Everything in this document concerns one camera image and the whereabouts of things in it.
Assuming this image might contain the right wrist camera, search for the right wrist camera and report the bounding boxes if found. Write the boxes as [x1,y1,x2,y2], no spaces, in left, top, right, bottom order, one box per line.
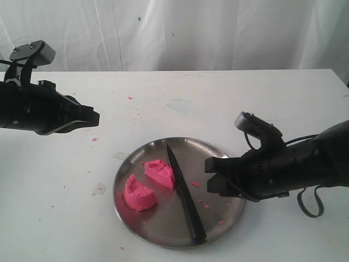
[234,112,286,151]

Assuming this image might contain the black knife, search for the black knife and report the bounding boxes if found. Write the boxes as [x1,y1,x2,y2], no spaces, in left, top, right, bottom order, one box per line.
[166,144,207,243]

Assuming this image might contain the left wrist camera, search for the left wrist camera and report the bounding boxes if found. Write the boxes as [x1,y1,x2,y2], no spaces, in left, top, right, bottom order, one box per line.
[9,40,56,66]

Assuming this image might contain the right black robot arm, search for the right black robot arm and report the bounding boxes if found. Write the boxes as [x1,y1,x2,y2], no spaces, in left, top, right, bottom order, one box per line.
[204,121,348,202]

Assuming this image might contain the pink dough cut piece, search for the pink dough cut piece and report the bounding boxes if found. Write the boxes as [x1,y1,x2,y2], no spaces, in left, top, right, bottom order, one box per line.
[144,159,176,190]

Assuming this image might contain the round stainless steel plate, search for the round stainless steel plate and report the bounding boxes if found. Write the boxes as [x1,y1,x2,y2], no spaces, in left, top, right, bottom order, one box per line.
[113,137,245,249]

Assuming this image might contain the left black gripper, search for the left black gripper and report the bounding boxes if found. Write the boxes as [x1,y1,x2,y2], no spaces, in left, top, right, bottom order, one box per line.
[23,80,100,135]

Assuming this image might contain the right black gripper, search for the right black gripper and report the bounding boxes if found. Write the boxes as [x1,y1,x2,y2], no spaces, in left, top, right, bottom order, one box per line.
[204,141,290,202]

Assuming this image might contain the pink dough lump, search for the pink dough lump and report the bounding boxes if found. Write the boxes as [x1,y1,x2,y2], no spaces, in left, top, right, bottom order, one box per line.
[123,175,158,212]

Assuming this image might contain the white backdrop cloth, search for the white backdrop cloth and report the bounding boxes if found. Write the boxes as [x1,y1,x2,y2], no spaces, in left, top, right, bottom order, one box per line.
[1,0,348,83]

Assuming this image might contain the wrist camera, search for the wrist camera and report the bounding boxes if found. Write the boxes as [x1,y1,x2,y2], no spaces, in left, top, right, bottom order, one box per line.
[234,112,286,151]
[9,40,56,66]

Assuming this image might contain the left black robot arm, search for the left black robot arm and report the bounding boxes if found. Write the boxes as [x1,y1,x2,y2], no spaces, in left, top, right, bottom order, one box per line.
[1,58,100,135]

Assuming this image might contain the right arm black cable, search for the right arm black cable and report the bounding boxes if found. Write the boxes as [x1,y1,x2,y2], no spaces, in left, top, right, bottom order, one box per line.
[242,130,325,218]

